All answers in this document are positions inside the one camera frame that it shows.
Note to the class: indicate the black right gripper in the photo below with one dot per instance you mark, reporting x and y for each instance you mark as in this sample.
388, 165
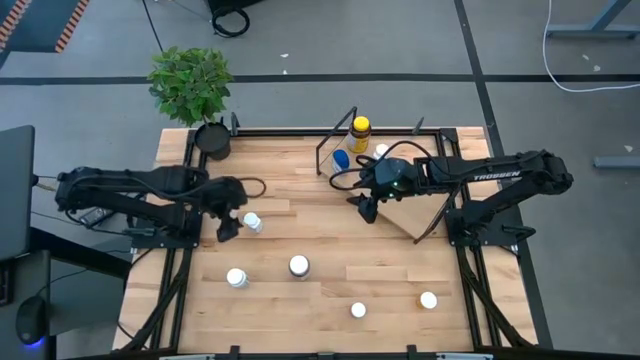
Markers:
392, 177

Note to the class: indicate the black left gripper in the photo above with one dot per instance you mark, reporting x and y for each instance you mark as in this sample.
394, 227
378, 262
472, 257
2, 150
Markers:
227, 195

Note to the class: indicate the white bottle blue-banded label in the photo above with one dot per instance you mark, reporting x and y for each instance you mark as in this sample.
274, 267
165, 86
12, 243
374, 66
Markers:
381, 149
251, 219

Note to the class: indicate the white medicine bottle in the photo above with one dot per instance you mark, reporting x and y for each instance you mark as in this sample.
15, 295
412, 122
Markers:
235, 276

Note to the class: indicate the blue-capped clear bottle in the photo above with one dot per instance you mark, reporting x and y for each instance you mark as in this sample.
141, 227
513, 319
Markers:
341, 159

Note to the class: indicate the yellow-capped amber bottle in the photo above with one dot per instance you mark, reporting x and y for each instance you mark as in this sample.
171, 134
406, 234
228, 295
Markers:
361, 124

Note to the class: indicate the pink bottle white cap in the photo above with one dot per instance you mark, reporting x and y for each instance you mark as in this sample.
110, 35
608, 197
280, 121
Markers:
358, 310

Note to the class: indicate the orange bottle white cap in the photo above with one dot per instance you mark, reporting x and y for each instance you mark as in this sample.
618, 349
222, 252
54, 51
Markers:
428, 300

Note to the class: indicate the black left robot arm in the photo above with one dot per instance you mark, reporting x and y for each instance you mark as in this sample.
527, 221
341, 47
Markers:
125, 182

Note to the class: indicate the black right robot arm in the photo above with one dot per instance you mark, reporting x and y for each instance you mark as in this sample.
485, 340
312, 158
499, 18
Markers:
500, 172

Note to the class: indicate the black plant pot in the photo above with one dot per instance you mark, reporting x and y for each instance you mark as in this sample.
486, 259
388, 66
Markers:
212, 140

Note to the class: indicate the black power adapter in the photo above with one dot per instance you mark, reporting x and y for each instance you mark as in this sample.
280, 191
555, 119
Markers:
92, 216

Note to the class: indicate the green leafy plant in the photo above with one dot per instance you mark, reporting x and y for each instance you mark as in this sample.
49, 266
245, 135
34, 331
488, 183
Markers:
190, 85

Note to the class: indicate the dark grey desk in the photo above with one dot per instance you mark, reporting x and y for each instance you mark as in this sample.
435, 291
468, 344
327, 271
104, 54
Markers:
35, 280

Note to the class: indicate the black computer mouse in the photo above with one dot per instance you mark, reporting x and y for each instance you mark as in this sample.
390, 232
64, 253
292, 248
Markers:
31, 317

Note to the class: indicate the black desk monitor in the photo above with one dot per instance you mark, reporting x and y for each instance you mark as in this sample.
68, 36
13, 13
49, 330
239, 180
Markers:
15, 190

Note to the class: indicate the black floor box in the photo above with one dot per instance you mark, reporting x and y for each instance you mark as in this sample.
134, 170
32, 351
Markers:
225, 4

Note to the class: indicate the grey table foot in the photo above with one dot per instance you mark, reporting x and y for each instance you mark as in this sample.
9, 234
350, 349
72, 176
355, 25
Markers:
617, 162

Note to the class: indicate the dark mat orange stripes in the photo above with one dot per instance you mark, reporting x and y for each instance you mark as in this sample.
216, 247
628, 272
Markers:
35, 25

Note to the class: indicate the blue-grey table leg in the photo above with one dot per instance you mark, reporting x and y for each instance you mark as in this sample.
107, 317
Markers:
590, 32

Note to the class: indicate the wooden shelf black frame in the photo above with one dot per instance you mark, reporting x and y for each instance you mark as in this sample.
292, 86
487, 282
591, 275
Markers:
400, 220

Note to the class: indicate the black aluminium table frame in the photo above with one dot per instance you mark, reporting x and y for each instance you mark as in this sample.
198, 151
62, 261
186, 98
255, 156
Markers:
280, 133

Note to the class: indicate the silver bracket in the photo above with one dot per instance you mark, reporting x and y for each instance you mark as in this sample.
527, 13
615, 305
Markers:
187, 357
465, 357

